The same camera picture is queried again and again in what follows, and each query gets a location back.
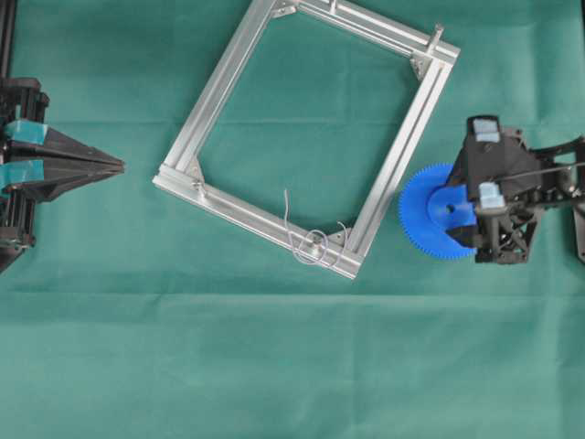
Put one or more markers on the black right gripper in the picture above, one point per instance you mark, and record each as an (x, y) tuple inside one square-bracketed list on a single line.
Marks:
[(528, 182)]

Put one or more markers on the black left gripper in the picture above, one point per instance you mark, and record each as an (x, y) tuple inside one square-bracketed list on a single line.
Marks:
[(24, 177)]

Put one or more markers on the blue plastic gear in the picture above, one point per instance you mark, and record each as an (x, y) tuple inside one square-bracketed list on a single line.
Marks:
[(428, 208)]

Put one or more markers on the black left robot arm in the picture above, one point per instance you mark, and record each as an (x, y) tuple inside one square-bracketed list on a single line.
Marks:
[(8, 21)]

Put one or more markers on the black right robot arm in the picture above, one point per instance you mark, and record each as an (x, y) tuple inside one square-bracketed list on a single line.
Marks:
[(578, 219)]

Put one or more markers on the aluminium profile frame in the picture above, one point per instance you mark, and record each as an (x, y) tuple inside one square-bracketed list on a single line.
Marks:
[(432, 60)]

